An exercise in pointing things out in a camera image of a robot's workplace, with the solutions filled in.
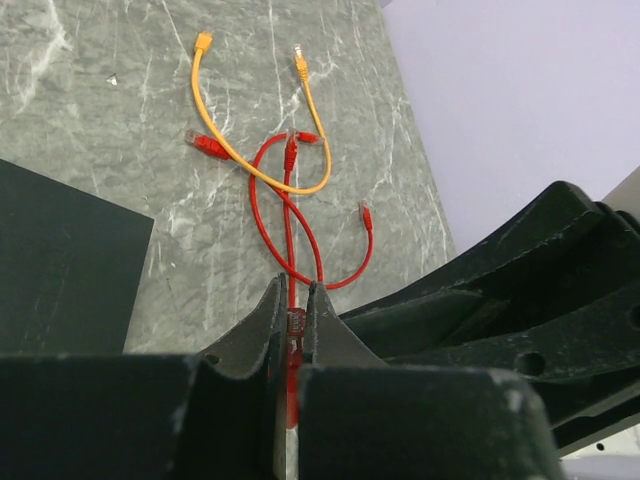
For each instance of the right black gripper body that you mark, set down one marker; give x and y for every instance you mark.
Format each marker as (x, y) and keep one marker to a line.
(553, 294)

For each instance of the black network switch box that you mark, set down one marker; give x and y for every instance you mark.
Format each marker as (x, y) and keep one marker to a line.
(71, 264)

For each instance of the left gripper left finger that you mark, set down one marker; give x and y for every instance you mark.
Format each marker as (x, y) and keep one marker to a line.
(213, 414)

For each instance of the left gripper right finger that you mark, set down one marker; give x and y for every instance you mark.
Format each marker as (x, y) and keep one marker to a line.
(362, 419)

